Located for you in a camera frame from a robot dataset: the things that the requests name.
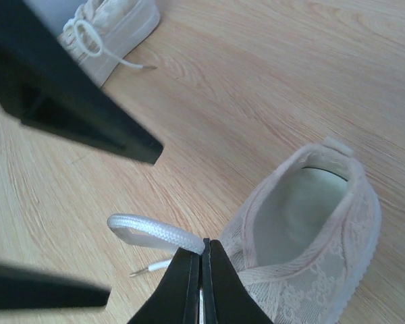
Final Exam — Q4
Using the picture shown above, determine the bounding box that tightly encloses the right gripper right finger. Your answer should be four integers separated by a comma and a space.
201, 238, 271, 323

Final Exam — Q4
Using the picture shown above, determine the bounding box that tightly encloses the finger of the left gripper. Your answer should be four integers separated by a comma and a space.
0, 1, 163, 165
0, 263, 111, 311

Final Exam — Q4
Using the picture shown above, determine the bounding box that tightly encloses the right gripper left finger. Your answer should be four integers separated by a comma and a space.
128, 249, 200, 324

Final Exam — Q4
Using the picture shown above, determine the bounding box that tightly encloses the white lace sneaker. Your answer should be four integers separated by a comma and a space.
107, 138, 381, 323
58, 0, 161, 86

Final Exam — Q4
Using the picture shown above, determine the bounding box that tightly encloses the white lace sneaker tied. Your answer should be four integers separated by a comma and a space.
58, 0, 161, 86

